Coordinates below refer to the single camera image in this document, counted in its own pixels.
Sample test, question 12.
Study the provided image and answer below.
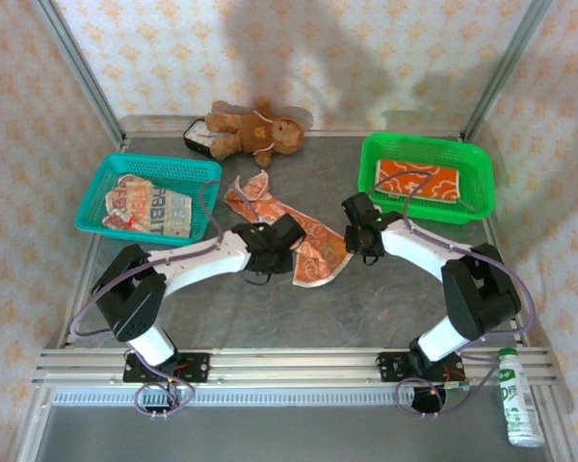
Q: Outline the brown teddy bear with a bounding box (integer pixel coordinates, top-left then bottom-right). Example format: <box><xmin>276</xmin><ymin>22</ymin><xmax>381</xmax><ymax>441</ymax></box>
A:
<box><xmin>205</xmin><ymin>94</ymin><xmax>305</xmax><ymax>168</ymax></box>

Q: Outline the bright orange flower towel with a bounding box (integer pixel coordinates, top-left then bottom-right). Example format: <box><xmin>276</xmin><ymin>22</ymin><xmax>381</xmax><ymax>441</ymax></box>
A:
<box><xmin>375</xmin><ymin>158</ymin><xmax>476</xmax><ymax>213</ymax></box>

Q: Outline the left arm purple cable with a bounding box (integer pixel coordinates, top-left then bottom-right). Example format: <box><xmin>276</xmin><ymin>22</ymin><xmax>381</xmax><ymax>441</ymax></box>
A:
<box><xmin>69</xmin><ymin>180</ymin><xmax>266</xmax><ymax>420</ymax></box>

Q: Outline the pale orange rabbit towel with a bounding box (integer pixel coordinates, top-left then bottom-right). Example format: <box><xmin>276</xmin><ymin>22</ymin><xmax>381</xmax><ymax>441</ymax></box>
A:
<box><xmin>223</xmin><ymin>170</ymin><xmax>355</xmax><ymax>290</ymax></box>

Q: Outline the aluminium frame post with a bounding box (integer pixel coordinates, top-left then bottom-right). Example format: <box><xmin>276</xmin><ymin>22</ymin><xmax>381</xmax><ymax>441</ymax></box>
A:
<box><xmin>460</xmin><ymin>0</ymin><xmax>556</xmax><ymax>143</ymax></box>
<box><xmin>34</xmin><ymin>0</ymin><xmax>126</xmax><ymax>145</ymax></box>

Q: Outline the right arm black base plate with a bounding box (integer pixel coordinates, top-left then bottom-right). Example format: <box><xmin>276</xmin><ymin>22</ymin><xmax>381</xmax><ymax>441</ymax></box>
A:
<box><xmin>376</xmin><ymin>352</ymin><xmax>466</xmax><ymax>385</ymax></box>

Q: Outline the teal plastic basket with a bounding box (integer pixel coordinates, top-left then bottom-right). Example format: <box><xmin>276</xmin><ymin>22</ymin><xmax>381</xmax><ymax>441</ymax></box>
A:
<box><xmin>73</xmin><ymin>152</ymin><xmax>223</xmax><ymax>247</ymax></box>

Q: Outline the wide aluminium mounting rail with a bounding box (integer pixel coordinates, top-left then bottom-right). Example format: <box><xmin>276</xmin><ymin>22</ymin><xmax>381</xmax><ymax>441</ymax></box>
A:
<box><xmin>32</xmin><ymin>346</ymin><xmax>560</xmax><ymax>386</ymax></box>

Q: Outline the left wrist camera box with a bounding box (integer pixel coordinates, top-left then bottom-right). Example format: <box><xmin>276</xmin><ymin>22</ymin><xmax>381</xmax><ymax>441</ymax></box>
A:
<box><xmin>269</xmin><ymin>214</ymin><xmax>307</xmax><ymax>252</ymax></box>

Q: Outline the green plastic basket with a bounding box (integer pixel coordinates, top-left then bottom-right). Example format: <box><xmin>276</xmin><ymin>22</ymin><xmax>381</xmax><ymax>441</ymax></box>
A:
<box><xmin>356</xmin><ymin>132</ymin><xmax>496</xmax><ymax>226</ymax></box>

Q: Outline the grey slotted cable duct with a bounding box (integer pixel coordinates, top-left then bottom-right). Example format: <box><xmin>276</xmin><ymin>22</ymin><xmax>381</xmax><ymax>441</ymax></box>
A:
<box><xmin>52</xmin><ymin>388</ymin><xmax>507</xmax><ymax>408</ymax></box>

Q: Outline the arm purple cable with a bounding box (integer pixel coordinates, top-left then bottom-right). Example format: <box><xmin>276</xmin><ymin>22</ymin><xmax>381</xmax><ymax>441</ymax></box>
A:
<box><xmin>370</xmin><ymin>170</ymin><xmax>536</xmax><ymax>419</ymax></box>
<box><xmin>69</xmin><ymin>180</ymin><xmax>266</xmax><ymax>420</ymax></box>

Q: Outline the lettered multicolour towel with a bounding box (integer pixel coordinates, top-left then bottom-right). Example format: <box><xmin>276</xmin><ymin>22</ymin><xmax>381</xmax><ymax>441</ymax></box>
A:
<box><xmin>103</xmin><ymin>175</ymin><xmax>194</xmax><ymax>240</ymax></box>

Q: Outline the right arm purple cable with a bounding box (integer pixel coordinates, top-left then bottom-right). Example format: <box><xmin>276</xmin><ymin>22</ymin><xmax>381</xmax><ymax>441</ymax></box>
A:
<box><xmin>370</xmin><ymin>170</ymin><xmax>536</xmax><ymax>419</ymax></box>

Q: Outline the aluminium frame leg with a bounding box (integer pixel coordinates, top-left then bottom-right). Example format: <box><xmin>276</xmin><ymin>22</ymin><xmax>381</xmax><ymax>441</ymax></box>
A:
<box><xmin>16</xmin><ymin>384</ymin><xmax>54</xmax><ymax>462</ymax></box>
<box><xmin>534</xmin><ymin>384</ymin><xmax>578</xmax><ymax>462</ymax></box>

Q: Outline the black alarm clock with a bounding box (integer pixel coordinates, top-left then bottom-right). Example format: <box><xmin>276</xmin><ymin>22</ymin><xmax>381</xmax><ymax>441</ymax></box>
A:
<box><xmin>182</xmin><ymin>118</ymin><xmax>223</xmax><ymax>159</ymax></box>

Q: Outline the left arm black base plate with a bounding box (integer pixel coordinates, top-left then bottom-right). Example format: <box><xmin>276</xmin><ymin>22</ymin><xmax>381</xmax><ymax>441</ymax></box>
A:
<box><xmin>123</xmin><ymin>352</ymin><xmax>211</xmax><ymax>385</ymax></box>

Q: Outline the aluminium table edge rail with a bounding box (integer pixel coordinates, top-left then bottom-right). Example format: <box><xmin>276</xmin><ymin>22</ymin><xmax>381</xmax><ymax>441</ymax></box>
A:
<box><xmin>57</xmin><ymin>137</ymin><xmax>129</xmax><ymax>350</ymax></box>
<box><xmin>461</xmin><ymin>137</ymin><xmax>529</xmax><ymax>350</ymax></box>

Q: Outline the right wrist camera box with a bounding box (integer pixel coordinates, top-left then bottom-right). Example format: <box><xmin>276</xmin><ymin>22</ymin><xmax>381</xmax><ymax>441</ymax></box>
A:
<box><xmin>341</xmin><ymin>191</ymin><xmax>381</xmax><ymax>227</ymax></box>

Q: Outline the white green drink bottle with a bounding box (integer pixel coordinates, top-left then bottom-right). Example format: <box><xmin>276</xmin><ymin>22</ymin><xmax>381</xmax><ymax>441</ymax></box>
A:
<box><xmin>497</xmin><ymin>346</ymin><xmax>546</xmax><ymax>449</ymax></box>

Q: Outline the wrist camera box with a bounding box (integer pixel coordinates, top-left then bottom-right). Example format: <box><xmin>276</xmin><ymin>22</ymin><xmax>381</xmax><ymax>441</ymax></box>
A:
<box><xmin>341</xmin><ymin>191</ymin><xmax>381</xmax><ymax>227</ymax></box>
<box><xmin>269</xmin><ymin>214</ymin><xmax>307</xmax><ymax>252</ymax></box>

